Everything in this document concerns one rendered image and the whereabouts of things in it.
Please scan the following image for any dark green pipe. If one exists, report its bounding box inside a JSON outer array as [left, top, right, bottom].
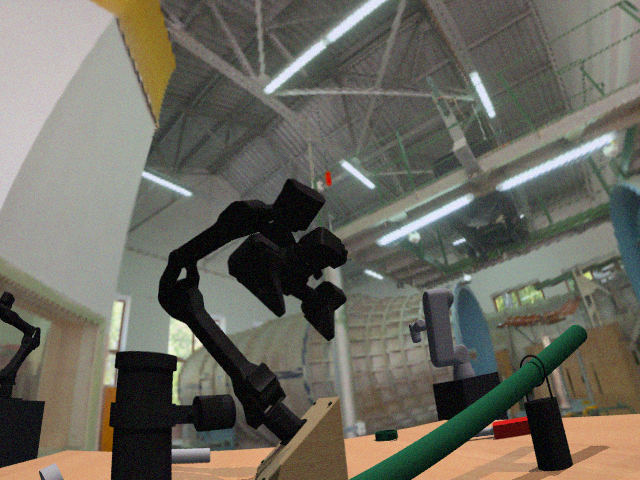
[[349, 325, 587, 480]]

